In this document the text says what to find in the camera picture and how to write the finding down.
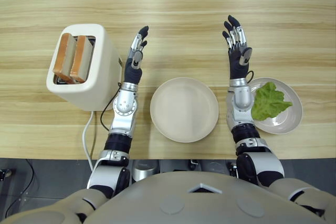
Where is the white cord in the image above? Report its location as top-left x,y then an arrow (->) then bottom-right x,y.
82,110 -> 96,172

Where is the bread slice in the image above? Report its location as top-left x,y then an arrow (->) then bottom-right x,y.
69,35 -> 94,83
52,33 -> 77,83

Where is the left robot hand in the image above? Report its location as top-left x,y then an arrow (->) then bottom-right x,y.
123,26 -> 150,84

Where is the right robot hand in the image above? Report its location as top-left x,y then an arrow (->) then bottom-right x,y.
222,15 -> 253,80

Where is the white round plate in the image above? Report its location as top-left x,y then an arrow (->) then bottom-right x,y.
248,77 -> 303,135

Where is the cream toaster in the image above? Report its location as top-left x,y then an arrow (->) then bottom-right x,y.
46,23 -> 123,111

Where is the green lettuce leaf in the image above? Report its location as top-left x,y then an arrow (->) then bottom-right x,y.
250,81 -> 293,121

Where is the cream round plate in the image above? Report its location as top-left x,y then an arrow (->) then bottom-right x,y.
150,77 -> 219,143

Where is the robot body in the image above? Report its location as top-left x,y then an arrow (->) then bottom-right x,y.
84,170 -> 330,224

